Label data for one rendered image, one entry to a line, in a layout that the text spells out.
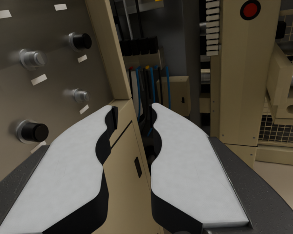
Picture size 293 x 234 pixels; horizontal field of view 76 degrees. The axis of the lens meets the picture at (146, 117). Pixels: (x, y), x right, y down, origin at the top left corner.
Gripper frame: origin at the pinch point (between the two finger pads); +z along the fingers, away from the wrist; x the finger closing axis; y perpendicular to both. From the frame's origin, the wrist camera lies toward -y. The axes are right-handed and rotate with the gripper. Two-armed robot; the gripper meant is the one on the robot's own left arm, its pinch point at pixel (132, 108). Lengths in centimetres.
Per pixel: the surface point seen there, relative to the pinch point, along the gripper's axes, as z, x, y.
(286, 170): 77, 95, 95
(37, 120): 17.3, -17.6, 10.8
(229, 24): 44, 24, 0
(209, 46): 47, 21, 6
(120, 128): 29.7, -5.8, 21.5
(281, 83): 29.4, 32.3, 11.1
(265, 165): 84, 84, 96
